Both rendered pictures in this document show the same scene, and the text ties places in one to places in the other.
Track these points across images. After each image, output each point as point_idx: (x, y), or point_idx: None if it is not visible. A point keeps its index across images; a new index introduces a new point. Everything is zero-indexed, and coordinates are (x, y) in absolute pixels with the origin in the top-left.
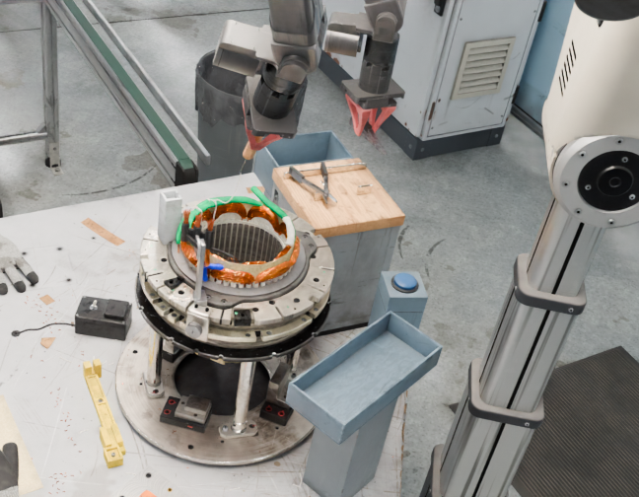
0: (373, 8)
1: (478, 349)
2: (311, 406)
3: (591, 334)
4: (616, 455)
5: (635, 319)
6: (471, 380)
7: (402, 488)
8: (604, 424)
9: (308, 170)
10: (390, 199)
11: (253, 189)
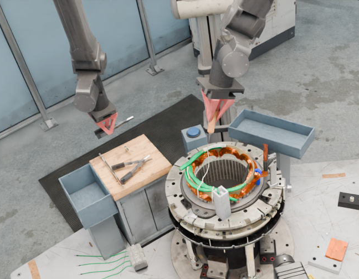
0: (98, 57)
1: (42, 239)
2: (307, 142)
3: (30, 191)
4: None
5: (19, 174)
6: (220, 127)
7: None
8: None
9: (116, 175)
10: (130, 141)
11: (183, 167)
